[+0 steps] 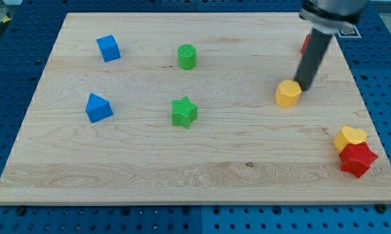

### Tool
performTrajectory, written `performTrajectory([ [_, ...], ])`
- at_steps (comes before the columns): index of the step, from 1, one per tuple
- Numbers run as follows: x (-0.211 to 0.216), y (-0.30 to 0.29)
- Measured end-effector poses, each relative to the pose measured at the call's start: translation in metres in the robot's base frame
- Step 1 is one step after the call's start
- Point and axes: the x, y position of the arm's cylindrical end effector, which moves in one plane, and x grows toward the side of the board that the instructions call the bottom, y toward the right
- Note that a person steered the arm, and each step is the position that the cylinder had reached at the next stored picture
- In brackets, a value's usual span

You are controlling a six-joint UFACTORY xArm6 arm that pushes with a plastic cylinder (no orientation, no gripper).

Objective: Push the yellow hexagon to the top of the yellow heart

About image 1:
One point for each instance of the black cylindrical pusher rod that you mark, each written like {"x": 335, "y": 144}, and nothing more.
{"x": 311, "y": 60}

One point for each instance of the blue triangular prism block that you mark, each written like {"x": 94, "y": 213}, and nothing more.
{"x": 97, "y": 108}

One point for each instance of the light wooden board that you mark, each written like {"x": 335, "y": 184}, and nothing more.
{"x": 243, "y": 149}

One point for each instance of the red block behind rod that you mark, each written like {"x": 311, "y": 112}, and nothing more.
{"x": 305, "y": 44}

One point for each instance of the yellow heart block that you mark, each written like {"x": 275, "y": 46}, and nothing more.
{"x": 348, "y": 135}

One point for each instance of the green star block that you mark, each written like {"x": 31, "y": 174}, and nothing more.
{"x": 184, "y": 112}

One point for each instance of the yellow hexagon block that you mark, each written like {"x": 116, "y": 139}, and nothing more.
{"x": 288, "y": 93}

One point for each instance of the blue cube block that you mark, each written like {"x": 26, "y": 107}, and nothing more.
{"x": 109, "y": 48}

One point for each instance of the red star block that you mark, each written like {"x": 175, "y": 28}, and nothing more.
{"x": 357, "y": 159}

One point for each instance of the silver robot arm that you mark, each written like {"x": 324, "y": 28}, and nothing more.
{"x": 326, "y": 18}

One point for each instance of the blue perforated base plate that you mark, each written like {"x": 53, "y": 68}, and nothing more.
{"x": 24, "y": 48}

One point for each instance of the green cylinder block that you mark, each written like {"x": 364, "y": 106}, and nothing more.
{"x": 186, "y": 56}

